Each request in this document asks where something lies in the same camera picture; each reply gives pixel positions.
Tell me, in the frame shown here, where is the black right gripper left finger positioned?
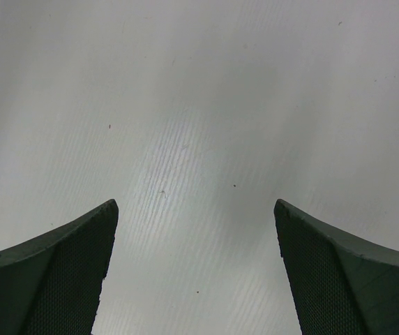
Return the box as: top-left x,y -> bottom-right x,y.
0,200 -> 119,334

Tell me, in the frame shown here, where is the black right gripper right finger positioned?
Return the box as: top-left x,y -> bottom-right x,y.
273,199 -> 399,334

